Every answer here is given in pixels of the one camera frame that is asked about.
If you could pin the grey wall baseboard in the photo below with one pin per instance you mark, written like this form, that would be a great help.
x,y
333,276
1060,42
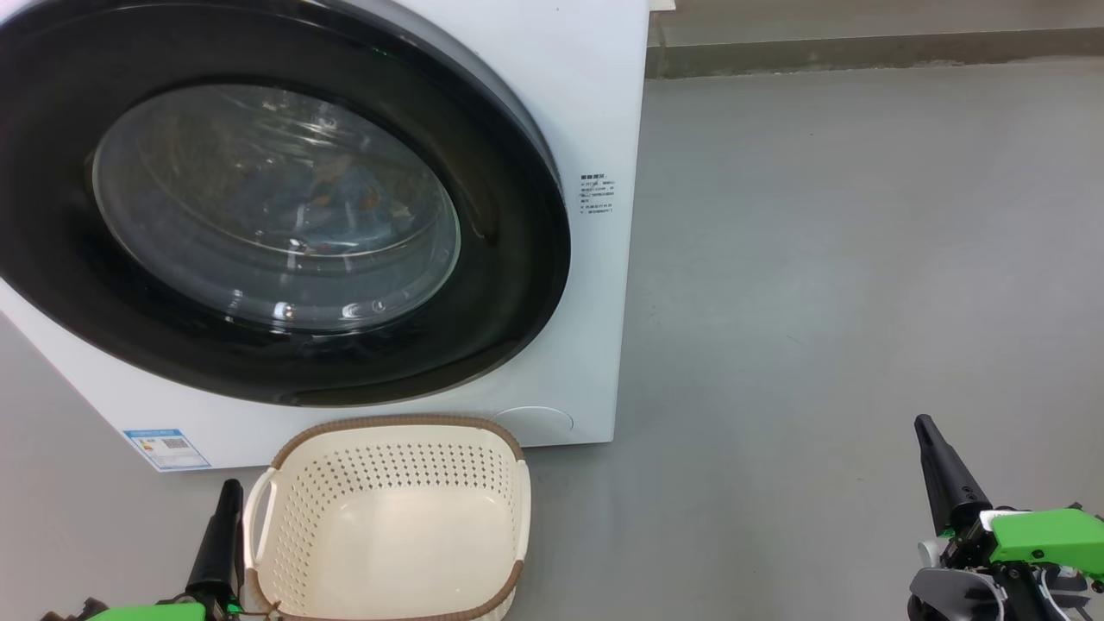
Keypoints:
x,y
862,53

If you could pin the cream and blue bear garment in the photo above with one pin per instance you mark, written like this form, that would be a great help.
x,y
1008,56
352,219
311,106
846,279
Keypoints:
x,y
345,185

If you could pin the cream perforated laundry basket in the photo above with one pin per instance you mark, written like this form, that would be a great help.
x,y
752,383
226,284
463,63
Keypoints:
x,y
397,535

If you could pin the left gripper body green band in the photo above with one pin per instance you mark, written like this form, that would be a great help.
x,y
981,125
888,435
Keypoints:
x,y
155,614

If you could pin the white front-load washing machine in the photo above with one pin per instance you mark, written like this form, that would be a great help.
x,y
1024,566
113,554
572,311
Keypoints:
x,y
595,345

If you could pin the black round glass washer door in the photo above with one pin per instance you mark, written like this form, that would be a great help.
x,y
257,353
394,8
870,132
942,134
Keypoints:
x,y
500,259

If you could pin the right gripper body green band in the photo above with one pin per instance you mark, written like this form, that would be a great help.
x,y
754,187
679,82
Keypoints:
x,y
1048,539

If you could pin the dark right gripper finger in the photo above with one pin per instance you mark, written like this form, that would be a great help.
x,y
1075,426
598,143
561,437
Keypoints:
x,y
949,483

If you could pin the blue white energy label sticker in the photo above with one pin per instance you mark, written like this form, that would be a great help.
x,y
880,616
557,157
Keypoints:
x,y
168,448

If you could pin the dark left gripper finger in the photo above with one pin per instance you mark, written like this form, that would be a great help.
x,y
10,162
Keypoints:
x,y
220,552

